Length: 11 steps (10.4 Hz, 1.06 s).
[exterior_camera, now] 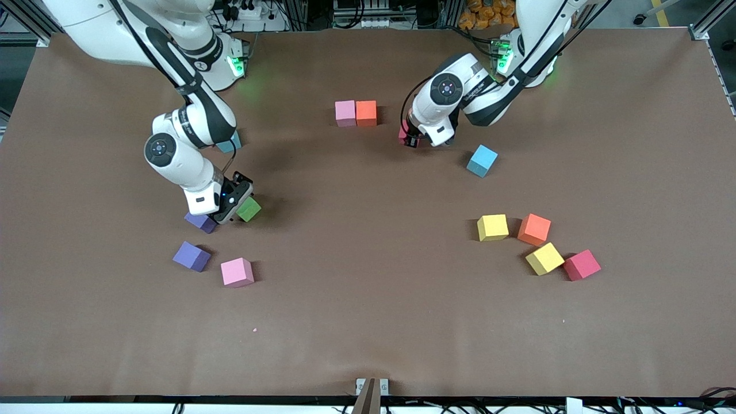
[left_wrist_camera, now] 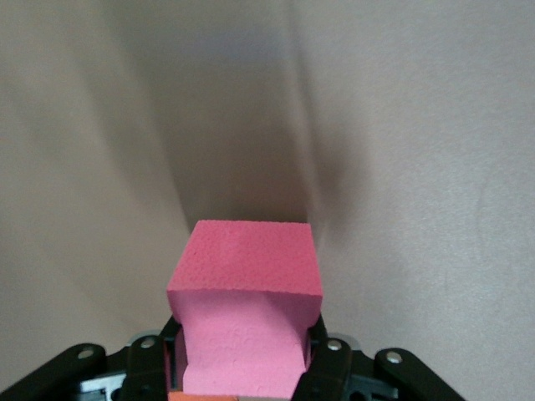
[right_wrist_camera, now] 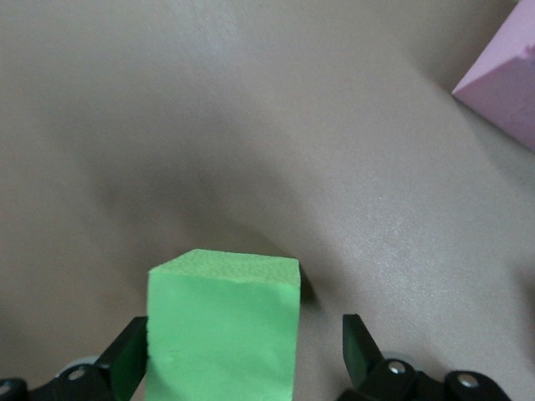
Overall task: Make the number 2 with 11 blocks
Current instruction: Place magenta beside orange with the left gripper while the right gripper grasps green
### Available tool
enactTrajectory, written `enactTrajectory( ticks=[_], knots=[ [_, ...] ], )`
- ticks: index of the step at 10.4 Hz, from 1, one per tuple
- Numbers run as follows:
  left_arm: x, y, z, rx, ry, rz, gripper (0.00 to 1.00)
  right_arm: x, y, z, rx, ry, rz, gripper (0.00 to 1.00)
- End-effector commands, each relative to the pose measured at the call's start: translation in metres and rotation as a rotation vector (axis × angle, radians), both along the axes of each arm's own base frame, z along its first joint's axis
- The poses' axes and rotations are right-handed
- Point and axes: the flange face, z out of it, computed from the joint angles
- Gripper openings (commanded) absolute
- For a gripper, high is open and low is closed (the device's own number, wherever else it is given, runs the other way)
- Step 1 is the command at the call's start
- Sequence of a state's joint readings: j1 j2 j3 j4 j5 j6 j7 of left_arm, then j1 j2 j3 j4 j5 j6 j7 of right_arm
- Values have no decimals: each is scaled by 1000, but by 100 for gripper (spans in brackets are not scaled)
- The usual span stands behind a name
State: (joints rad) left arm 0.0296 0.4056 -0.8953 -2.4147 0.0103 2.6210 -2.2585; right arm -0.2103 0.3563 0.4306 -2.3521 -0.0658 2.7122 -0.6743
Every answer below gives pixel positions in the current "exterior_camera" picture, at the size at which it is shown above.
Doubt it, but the purple foam cube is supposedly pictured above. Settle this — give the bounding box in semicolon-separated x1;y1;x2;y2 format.
184;212;218;234
172;240;212;273

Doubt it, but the green foam cube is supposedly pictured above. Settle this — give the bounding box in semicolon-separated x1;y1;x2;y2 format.
236;197;262;223

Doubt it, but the orange foam cube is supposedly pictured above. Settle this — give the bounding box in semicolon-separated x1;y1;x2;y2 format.
355;100;378;127
517;213;552;247

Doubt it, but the yellow foam cube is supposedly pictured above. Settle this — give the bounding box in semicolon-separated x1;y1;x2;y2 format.
477;214;510;242
524;241;566;277

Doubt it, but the white electrical device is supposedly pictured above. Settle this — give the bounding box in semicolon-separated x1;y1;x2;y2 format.
332;0;403;29

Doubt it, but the orange snack bag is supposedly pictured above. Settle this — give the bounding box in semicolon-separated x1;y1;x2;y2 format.
458;0;518;30

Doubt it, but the brown paper table cover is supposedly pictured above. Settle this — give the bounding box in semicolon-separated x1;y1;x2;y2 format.
0;28;736;397

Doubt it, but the white power strip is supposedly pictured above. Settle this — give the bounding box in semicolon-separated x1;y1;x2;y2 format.
214;0;288;32

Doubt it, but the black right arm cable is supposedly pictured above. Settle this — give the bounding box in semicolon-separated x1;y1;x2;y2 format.
108;0;239;174

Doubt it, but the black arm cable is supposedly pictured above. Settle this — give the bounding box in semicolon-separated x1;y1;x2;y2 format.
401;0;613;139
108;0;239;174

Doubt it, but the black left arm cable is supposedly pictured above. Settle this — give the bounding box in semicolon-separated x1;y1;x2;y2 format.
401;0;613;139

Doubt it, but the small metal bracket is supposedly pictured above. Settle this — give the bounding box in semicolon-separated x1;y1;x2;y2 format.
355;378;389;396

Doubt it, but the aluminium frame profile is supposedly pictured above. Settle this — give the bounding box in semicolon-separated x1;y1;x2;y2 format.
689;0;736;42
0;0;52;47

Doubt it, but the brown post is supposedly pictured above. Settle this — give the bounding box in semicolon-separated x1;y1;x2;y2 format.
352;378;381;414

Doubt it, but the aluminium table side rail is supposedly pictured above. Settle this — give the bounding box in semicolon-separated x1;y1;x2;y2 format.
706;40;736;120

